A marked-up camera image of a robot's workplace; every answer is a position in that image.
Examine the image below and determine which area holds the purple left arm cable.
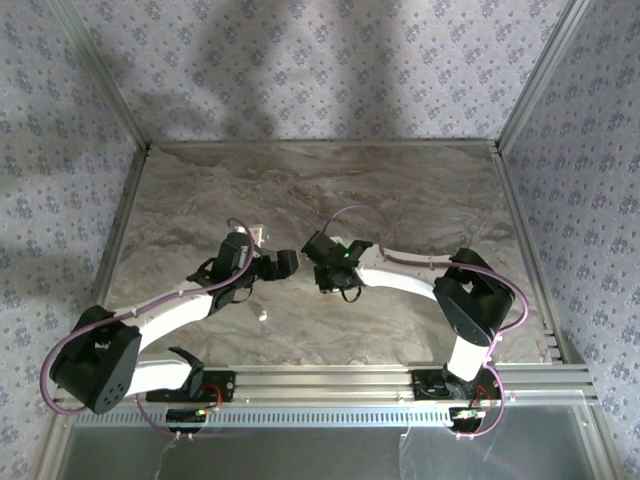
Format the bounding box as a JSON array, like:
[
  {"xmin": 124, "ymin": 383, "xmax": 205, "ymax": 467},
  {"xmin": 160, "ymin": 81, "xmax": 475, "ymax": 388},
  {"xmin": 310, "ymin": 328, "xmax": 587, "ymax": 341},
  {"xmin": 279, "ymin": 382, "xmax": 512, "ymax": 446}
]
[{"xmin": 40, "ymin": 217, "xmax": 261, "ymax": 442}]

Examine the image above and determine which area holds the small black electronics board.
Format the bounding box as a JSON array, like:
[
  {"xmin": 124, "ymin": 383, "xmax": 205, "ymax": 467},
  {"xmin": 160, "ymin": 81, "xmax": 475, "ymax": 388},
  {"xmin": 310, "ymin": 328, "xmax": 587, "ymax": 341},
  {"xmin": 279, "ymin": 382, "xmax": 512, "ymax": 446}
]
[
  {"xmin": 166, "ymin": 407, "xmax": 208, "ymax": 433},
  {"xmin": 448, "ymin": 406, "xmax": 487, "ymax": 431}
]

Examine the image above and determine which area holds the aluminium table edge rail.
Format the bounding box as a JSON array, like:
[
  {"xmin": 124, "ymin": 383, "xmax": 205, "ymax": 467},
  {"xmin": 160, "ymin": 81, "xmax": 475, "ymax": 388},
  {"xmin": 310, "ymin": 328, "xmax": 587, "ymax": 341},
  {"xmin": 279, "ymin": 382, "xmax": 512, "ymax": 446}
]
[
  {"xmin": 490, "ymin": 147, "xmax": 576, "ymax": 366},
  {"xmin": 94, "ymin": 144, "xmax": 152, "ymax": 306},
  {"xmin": 147, "ymin": 140, "xmax": 501, "ymax": 150}
]

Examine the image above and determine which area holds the aluminium upright frame post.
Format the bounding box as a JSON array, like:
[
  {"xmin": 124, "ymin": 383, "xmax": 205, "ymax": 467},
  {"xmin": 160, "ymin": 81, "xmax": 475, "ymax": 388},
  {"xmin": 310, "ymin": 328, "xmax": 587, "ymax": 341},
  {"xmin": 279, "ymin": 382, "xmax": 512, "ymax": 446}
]
[
  {"xmin": 49, "ymin": 0, "xmax": 152, "ymax": 151},
  {"xmin": 496, "ymin": 0, "xmax": 595, "ymax": 151}
]

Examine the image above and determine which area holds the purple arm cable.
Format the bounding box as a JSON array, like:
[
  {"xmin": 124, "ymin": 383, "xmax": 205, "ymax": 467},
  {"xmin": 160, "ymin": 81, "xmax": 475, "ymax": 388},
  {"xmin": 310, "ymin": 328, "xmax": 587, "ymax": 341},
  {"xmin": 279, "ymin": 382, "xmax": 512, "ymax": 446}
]
[
  {"xmin": 40, "ymin": 217, "xmax": 261, "ymax": 442},
  {"xmin": 318, "ymin": 205, "xmax": 531, "ymax": 442}
]

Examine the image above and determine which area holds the aluminium frame leg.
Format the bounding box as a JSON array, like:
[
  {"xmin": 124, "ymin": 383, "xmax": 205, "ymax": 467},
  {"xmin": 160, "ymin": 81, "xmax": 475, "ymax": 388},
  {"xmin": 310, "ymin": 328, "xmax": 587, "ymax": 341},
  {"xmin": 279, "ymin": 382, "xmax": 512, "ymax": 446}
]
[
  {"xmin": 34, "ymin": 402, "xmax": 76, "ymax": 480},
  {"xmin": 582, "ymin": 399, "xmax": 629, "ymax": 480}
]

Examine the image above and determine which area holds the slotted grey cable duct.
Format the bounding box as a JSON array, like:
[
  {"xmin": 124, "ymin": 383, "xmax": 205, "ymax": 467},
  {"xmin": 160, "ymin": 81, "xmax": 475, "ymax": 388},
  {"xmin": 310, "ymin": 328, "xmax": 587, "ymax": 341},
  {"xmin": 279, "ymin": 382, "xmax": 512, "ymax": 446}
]
[{"xmin": 69, "ymin": 403, "xmax": 589, "ymax": 427}]

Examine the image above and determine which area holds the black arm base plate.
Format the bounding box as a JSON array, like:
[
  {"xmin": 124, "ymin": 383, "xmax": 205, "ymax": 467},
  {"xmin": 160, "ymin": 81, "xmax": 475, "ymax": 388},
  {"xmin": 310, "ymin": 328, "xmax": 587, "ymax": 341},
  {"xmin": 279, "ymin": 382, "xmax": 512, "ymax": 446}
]
[
  {"xmin": 145, "ymin": 369, "xmax": 237, "ymax": 404},
  {"xmin": 409, "ymin": 368, "xmax": 502, "ymax": 402}
]

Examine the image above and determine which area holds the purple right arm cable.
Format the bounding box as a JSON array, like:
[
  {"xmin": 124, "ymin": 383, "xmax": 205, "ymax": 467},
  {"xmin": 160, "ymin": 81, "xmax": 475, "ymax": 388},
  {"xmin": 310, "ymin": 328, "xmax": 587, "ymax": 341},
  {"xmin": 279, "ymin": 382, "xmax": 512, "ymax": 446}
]
[{"xmin": 318, "ymin": 205, "xmax": 531, "ymax": 442}]

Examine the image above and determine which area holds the wide aluminium mounting extrusion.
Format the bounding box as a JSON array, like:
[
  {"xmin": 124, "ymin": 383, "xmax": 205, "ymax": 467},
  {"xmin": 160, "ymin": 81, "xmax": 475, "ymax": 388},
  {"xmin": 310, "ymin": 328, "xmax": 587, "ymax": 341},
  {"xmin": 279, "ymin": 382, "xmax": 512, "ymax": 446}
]
[{"xmin": 53, "ymin": 364, "xmax": 599, "ymax": 404}]

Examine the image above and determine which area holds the shiny metal sheet panel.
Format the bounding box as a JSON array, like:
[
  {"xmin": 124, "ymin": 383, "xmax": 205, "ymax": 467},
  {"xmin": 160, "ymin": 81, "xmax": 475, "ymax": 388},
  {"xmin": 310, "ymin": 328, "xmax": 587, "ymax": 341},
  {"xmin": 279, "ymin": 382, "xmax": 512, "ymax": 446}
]
[{"xmin": 47, "ymin": 424, "xmax": 616, "ymax": 480}]

